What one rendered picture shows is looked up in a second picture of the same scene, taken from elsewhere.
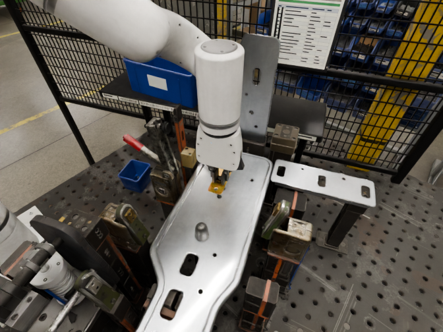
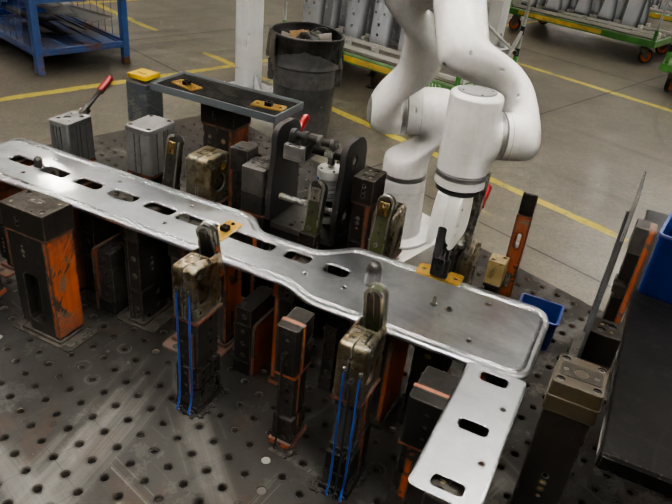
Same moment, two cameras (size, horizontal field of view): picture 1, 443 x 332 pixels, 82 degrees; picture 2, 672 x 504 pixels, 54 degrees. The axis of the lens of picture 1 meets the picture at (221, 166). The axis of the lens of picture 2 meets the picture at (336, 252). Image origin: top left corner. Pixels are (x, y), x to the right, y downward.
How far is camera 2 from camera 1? 1.07 m
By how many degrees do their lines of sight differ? 71
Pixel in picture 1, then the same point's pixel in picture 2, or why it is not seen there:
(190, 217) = (399, 277)
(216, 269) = (326, 286)
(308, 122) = (654, 446)
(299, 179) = (474, 397)
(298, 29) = not seen: outside the picture
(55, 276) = (323, 171)
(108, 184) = not seen: hidden behind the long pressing
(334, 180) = (475, 446)
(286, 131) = (582, 374)
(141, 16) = (447, 32)
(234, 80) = (451, 119)
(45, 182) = not seen: hidden behind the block
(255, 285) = (301, 314)
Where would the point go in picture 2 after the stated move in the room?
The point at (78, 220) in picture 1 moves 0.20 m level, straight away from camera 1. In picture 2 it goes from (372, 172) to (436, 156)
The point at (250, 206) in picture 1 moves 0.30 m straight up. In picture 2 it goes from (414, 328) to (445, 172)
